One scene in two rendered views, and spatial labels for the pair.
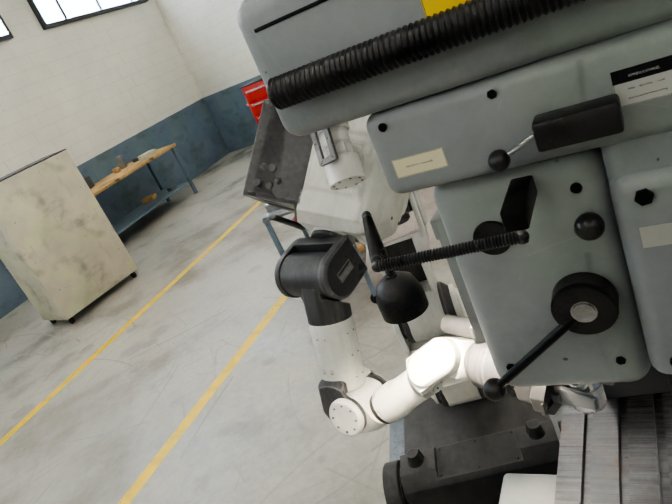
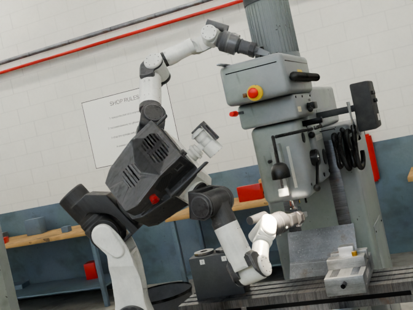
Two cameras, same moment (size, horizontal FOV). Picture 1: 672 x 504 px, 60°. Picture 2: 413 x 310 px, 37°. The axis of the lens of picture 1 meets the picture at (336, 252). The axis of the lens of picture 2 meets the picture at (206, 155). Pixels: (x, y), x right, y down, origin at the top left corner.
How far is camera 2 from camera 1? 268 cm
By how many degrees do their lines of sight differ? 100
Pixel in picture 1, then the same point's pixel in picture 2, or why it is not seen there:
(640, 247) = (316, 141)
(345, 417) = (266, 262)
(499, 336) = (308, 172)
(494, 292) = (305, 155)
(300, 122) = (291, 87)
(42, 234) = not seen: outside the picture
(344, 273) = not seen: hidden behind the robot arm
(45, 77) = not seen: outside the picture
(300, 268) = (217, 192)
